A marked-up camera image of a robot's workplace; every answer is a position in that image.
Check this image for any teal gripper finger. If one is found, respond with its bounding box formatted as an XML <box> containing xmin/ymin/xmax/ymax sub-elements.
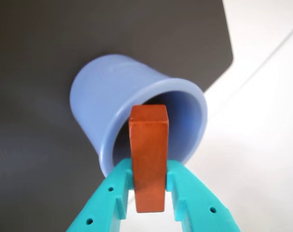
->
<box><xmin>165</xmin><ymin>160</ymin><xmax>241</xmax><ymax>232</ymax></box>
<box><xmin>66</xmin><ymin>159</ymin><xmax>134</xmax><ymax>232</ymax></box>

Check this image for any orange wooden block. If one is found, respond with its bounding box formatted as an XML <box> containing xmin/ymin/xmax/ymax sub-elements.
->
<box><xmin>128</xmin><ymin>104</ymin><xmax>170</xmax><ymax>214</ymax></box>

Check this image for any blue plastic cup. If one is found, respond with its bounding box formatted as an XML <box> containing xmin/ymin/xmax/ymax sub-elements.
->
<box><xmin>70</xmin><ymin>53</ymin><xmax>208</xmax><ymax>178</ymax></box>

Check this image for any dark grey rubber mat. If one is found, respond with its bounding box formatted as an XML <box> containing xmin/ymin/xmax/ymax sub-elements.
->
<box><xmin>0</xmin><ymin>0</ymin><xmax>234</xmax><ymax>232</ymax></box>

